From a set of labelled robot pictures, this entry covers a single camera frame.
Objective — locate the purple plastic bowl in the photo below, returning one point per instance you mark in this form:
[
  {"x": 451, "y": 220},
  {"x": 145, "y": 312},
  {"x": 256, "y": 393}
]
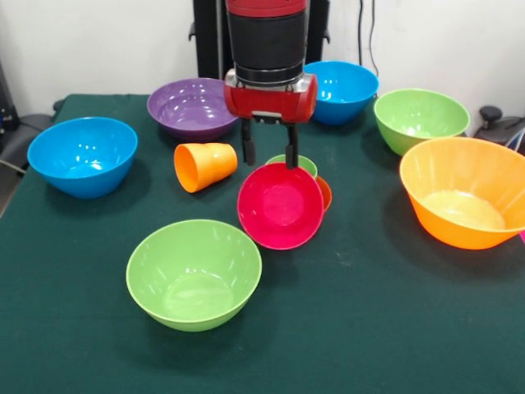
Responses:
[{"x": 188, "y": 108}]

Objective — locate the blue plastic bowl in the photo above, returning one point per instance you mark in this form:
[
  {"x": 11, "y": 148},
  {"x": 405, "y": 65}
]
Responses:
[
  {"x": 348, "y": 92},
  {"x": 82, "y": 160}
]

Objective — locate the green plastic bowl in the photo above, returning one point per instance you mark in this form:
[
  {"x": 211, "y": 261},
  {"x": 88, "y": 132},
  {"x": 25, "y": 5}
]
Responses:
[
  {"x": 420, "y": 117},
  {"x": 193, "y": 283}
]

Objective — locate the green plastic cup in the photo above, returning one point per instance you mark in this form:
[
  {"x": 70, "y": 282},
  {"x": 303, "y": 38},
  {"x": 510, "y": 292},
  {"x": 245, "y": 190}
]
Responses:
[{"x": 305, "y": 164}]

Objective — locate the large orange plastic bowl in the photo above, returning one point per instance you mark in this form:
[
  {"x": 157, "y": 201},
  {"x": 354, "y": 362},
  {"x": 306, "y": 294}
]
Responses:
[{"x": 463, "y": 197}]

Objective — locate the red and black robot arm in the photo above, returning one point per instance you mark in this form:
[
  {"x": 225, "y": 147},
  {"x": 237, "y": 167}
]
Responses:
[{"x": 266, "y": 41}]

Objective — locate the dark grey chair base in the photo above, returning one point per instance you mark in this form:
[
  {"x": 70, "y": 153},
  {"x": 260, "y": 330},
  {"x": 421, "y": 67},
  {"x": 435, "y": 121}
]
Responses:
[
  {"x": 24, "y": 135},
  {"x": 498, "y": 127}
]

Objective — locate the pink plastic bowl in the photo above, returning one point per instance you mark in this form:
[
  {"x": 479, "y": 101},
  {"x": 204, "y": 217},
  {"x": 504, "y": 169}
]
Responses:
[{"x": 281, "y": 209}]

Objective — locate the red-orange plastic bowl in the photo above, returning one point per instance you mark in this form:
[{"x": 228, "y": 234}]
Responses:
[{"x": 327, "y": 193}]

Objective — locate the orange plastic cup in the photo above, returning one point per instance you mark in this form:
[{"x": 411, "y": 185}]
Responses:
[{"x": 209, "y": 166}]

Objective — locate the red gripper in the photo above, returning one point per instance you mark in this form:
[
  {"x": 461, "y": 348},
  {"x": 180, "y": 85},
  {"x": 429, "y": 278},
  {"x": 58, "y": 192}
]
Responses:
[{"x": 266, "y": 102}]

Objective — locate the dark green table cloth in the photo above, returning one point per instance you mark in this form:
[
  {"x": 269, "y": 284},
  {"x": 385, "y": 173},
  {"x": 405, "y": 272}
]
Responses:
[{"x": 262, "y": 353}]

